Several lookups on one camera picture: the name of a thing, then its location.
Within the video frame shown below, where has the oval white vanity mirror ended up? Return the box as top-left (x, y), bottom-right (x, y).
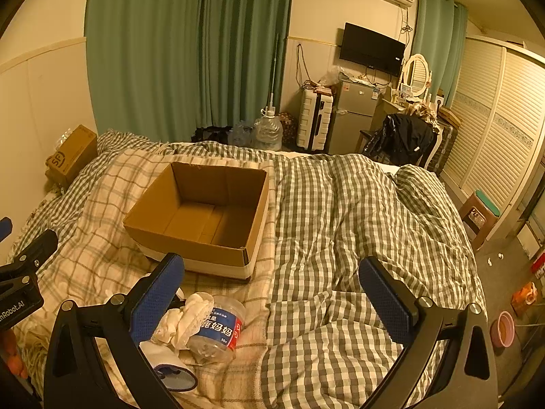
top-left (402, 54), bottom-right (432, 97)

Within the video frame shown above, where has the black wall television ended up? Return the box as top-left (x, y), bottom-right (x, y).
top-left (339, 22), bottom-right (406, 78)

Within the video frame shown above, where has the white pole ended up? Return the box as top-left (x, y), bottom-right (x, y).
top-left (265, 33), bottom-right (280, 114)

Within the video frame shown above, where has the narrow green curtain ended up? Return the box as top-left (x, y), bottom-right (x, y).
top-left (412, 0), bottom-right (468, 104)

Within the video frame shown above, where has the white cloth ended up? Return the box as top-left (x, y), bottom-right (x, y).
top-left (151, 292), bottom-right (214, 350)

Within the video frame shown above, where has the black jacket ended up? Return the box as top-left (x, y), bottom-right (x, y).
top-left (365, 113), bottom-right (435, 165)

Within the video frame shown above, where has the white louvred wardrobe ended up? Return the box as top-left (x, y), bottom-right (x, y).
top-left (442, 36), bottom-right (545, 240)

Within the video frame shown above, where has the brown patterned bag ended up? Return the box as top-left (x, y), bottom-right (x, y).
top-left (278, 111), bottom-right (299, 142)

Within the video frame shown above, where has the person's left hand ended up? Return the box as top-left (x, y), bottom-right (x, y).
top-left (0, 330), bottom-right (30, 382)

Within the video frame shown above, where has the blue white packet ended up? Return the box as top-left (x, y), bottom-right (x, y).
top-left (140, 341), bottom-right (199, 393)

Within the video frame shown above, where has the white suitcase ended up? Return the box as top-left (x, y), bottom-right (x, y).
top-left (296, 89), bottom-right (334, 151)

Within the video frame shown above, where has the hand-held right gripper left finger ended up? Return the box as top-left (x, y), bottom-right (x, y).
top-left (44, 253), bottom-right (201, 409)

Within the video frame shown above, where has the closed brown cardboard box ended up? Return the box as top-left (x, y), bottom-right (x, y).
top-left (45, 125), bottom-right (99, 189)

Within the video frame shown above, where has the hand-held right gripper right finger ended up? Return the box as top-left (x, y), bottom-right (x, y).
top-left (359, 257), bottom-right (500, 409)

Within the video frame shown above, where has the white dressing table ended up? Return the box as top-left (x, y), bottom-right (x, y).
top-left (375, 94), bottom-right (433, 133)

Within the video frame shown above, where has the green checkered duvet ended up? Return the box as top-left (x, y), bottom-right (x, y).
top-left (9, 129), bottom-right (489, 409)

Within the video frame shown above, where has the orange bag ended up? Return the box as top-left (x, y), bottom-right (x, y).
top-left (510, 282), bottom-right (538, 316)

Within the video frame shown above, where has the small clear plastic bottle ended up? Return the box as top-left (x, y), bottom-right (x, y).
top-left (227, 121), bottom-right (256, 148)

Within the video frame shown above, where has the wide green curtain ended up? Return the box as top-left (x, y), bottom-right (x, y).
top-left (84, 0), bottom-right (295, 144)

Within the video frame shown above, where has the pink basin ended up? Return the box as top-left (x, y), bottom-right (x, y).
top-left (489, 310), bottom-right (515, 348)

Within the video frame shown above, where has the dark patterned suitcase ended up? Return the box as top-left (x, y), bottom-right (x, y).
top-left (426, 115), bottom-right (460, 175)

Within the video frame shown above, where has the large clear water bottle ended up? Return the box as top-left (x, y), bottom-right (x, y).
top-left (254, 110), bottom-right (284, 151)

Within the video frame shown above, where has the small can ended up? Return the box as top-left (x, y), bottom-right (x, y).
top-left (187, 294), bottom-right (246, 365)

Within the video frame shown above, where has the small silver fridge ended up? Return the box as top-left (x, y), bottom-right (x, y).
top-left (327, 79), bottom-right (380, 155)

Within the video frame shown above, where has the beige plaid blanket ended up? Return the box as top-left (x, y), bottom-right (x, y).
top-left (17, 151), bottom-right (278, 409)

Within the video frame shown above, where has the brown plastic stool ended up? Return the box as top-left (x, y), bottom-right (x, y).
top-left (459, 190), bottom-right (501, 251)

